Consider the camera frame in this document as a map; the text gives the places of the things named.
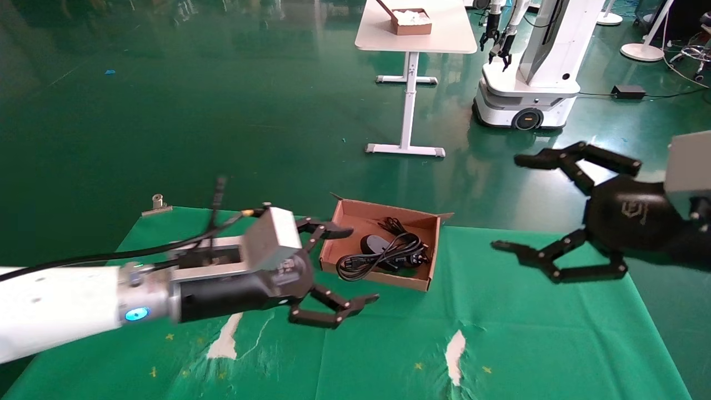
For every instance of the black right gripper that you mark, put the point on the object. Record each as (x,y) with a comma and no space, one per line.
(633,219)

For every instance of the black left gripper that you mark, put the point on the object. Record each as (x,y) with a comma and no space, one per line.
(244,294)

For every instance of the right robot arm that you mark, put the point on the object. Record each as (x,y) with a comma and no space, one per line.
(701,244)

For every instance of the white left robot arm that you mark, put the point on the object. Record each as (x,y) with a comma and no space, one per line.
(55,305)

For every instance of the open brown cardboard box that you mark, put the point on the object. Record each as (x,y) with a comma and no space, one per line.
(361,219)

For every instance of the small brown cardboard box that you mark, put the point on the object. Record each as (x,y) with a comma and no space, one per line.
(414,29)

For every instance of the black power adapter brick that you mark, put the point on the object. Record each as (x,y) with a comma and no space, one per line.
(628,91)

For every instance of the white wheeled background robot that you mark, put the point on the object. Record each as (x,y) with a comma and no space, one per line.
(527,89)

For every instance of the green table cloth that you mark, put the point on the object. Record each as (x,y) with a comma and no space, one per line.
(500,333)

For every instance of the white round-base floor stand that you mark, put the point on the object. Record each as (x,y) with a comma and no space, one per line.
(610,19)
(641,52)

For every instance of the chrome chair base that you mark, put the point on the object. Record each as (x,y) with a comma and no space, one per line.
(691,54)

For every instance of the silver metal cloth clip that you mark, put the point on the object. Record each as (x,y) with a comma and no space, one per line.
(157,205)

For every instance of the black background robot gripper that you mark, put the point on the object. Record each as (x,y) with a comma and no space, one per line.
(504,47)
(490,33)

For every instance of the white packing paper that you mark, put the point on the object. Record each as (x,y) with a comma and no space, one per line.
(412,16)

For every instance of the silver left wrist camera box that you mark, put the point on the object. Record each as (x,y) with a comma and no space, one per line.
(272,239)

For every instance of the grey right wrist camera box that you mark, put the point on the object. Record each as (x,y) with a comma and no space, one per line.
(689,166)

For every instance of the white pedestal table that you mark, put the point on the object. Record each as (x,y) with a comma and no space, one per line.
(444,33)

